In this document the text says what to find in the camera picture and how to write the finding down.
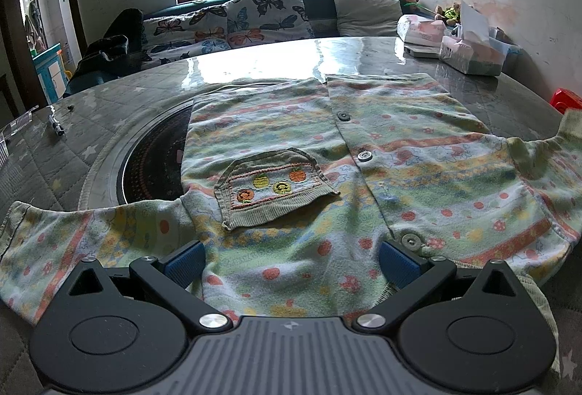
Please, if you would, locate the butterfly print sofa cushion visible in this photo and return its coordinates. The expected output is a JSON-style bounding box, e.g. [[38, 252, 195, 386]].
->
[[140, 4, 232, 64]]

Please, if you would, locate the flat white box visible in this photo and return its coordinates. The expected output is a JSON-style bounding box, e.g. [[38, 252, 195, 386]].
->
[[404, 42, 443, 58]]

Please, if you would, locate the pastel patterned children's shirt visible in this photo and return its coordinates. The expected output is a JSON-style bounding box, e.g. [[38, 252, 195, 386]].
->
[[0, 74, 582, 382]]

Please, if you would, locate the teal sofa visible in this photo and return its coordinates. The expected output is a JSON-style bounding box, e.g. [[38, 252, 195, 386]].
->
[[143, 0, 438, 42]]

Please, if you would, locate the grey pillow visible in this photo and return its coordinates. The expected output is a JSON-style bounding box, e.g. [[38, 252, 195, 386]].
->
[[333, 0, 403, 37]]

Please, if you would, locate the red plastic stool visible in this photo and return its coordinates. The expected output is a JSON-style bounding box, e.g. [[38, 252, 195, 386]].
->
[[550, 88, 582, 114]]

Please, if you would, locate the butterfly print pillow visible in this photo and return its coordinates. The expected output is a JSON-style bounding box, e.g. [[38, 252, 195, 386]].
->
[[226, 0, 315, 49]]

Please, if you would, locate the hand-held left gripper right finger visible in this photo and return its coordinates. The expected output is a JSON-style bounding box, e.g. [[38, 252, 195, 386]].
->
[[354, 239, 519, 335]]

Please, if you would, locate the dark clothes pile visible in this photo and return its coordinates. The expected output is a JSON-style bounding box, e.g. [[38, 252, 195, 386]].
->
[[63, 8, 146, 98]]

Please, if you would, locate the pink white tissue packet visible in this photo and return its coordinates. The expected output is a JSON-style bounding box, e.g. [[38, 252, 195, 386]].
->
[[396, 13, 449, 45]]

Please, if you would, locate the clear plastic holder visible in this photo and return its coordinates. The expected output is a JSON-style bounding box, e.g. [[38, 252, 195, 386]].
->
[[0, 104, 40, 169]]

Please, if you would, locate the round black built-in cooktop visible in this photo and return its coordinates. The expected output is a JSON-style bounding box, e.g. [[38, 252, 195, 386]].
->
[[116, 103, 196, 207]]

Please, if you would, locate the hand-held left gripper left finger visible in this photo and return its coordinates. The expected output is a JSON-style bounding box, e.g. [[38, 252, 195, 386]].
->
[[68, 240, 231, 335]]

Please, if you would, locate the green brown plush toy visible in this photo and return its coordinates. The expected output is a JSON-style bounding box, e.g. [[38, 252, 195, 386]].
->
[[434, 3, 463, 27]]

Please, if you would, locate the pastel tissue box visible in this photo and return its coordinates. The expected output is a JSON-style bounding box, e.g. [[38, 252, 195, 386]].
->
[[439, 1, 511, 76]]

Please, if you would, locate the blue cabinet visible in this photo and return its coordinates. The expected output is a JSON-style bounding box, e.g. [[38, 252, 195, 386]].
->
[[31, 42, 72, 103]]

